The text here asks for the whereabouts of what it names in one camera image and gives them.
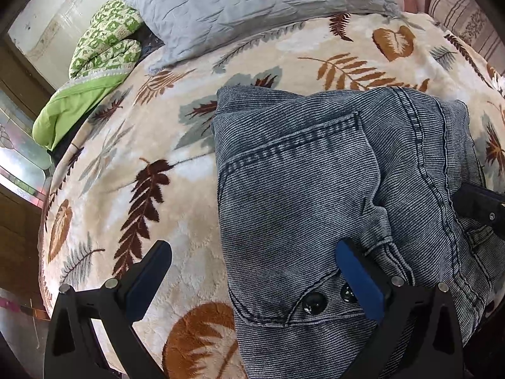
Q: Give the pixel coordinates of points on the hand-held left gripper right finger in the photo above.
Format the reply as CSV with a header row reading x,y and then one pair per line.
x,y
361,280

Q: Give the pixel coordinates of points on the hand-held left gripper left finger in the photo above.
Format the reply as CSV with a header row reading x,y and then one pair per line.
x,y
146,280

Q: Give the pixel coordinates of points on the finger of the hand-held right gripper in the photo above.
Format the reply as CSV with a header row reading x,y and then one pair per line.
x,y
481,205

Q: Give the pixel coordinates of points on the grey washed denim pants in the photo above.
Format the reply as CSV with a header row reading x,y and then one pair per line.
x,y
300,197

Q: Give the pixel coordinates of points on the leaf print blanket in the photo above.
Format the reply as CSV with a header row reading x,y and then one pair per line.
x,y
165,213

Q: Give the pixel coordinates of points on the wooden door with stained glass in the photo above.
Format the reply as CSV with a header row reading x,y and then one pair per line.
x,y
15,158

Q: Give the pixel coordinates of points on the striped floral cushion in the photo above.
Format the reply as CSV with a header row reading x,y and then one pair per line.
x,y
469,19

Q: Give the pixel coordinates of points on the dark cloth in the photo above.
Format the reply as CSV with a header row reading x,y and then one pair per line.
x,y
152,43

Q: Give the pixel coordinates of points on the green patterned quilt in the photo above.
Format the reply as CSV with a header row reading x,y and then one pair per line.
x,y
102,47

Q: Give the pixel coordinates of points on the grey quilted pillow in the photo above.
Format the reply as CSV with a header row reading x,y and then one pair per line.
x,y
244,4

